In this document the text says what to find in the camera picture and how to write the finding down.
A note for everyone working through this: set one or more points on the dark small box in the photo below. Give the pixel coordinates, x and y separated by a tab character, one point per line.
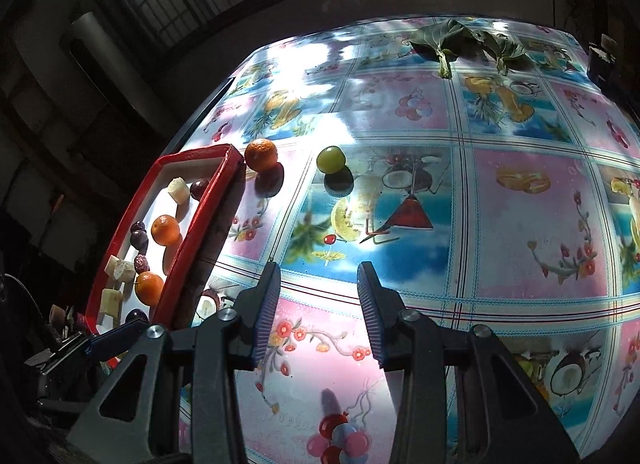
600	58

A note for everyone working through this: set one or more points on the large green leaf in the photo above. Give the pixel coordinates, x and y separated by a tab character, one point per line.
445	38

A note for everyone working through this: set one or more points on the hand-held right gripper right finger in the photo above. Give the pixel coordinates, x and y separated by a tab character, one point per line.
369	314

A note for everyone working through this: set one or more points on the small orange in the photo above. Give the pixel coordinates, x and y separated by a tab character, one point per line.
260	153
149	288

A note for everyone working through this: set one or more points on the small green leaf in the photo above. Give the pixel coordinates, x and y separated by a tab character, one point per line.
505	49

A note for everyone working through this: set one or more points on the large orange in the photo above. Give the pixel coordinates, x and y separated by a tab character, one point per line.
165	230

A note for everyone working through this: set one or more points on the green grape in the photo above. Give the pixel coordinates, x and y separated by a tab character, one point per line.
330	159

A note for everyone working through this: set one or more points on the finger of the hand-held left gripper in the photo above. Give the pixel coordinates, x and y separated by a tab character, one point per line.
117	341

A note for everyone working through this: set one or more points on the dark purple plum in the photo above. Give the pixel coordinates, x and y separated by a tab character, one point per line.
136	316
199	189
140	242

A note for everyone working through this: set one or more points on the red rimmed tray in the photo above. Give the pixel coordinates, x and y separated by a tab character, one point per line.
197	239

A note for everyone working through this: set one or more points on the red date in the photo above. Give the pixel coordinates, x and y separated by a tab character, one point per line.
141	264

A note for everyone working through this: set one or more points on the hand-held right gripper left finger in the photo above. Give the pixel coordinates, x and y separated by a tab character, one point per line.
265	314

